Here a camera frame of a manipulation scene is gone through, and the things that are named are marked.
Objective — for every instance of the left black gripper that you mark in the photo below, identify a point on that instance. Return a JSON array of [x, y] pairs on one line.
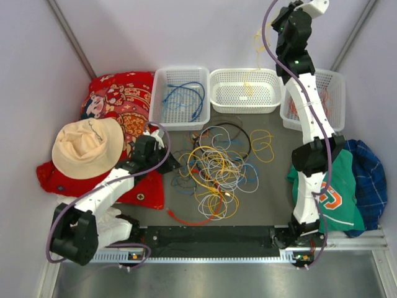
[[172, 164]]

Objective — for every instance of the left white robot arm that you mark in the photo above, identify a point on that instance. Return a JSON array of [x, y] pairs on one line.
[[121, 179]]

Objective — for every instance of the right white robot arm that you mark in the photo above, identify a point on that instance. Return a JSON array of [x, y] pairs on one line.
[[313, 160]]

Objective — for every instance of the left white mesh basket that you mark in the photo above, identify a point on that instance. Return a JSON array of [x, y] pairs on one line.
[[180, 99]]

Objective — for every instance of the white mesh basket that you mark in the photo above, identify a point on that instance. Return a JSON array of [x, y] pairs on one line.
[[331, 88], [180, 99]]

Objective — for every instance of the red patterned cloth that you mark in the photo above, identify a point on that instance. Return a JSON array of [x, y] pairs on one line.
[[125, 97]]

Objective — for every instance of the beige bucket hat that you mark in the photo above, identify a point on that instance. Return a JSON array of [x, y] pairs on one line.
[[88, 148]]

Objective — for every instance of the white cloth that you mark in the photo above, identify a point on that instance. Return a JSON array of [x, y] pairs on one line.
[[89, 222]]

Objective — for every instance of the middle white perforated basket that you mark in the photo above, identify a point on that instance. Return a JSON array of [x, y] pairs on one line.
[[245, 90]]

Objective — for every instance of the green jersey shirt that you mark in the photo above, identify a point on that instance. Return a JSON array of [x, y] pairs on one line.
[[339, 204]]

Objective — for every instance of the right white mesh basket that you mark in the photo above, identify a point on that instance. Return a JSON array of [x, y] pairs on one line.
[[331, 88]]

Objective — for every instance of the blue plaid cloth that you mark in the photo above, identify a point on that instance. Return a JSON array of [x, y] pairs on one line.
[[371, 186]]

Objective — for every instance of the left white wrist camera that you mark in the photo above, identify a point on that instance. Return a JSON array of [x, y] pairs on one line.
[[157, 135]]

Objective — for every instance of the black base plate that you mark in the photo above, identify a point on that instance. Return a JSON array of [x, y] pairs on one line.
[[205, 241]]

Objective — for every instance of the grey slotted cable duct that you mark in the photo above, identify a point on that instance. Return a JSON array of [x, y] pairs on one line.
[[135, 256]]

